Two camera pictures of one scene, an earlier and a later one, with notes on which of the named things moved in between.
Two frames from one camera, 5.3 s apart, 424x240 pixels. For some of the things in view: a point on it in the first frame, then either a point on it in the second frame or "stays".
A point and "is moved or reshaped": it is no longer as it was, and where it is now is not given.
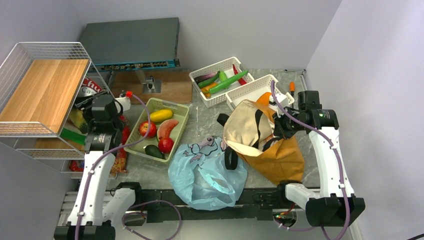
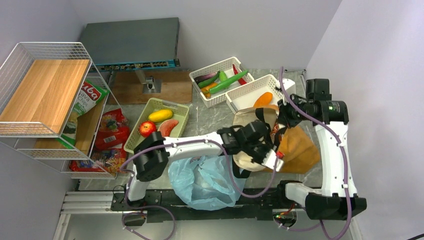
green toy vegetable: (209, 81) -> (223, 77)
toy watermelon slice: (164, 128) stays
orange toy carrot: (264, 99) stays
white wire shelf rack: (47, 92) stays
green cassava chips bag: (76, 128) is moved or reshaped
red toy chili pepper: (241, 81) stays
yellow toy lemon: (160, 115) stays
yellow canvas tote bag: (249, 135) is moved or reshaped
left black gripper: (85, 106) -> (268, 147)
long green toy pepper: (228, 84) stays
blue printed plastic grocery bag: (199, 168) stays
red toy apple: (143, 128) stays
